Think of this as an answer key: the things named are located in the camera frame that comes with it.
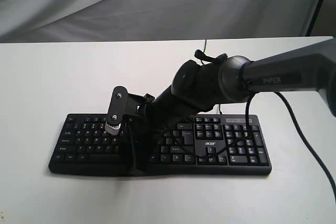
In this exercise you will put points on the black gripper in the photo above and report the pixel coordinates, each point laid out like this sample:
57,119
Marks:
150,122

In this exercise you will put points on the black acer keyboard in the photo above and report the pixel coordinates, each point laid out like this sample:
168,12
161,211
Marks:
205,144

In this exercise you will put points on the wrist camera with black bracket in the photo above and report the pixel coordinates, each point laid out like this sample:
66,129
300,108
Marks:
118,111

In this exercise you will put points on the grey backdrop cloth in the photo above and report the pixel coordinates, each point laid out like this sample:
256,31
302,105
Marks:
137,20

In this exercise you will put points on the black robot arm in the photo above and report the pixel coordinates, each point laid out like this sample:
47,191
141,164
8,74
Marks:
237,79

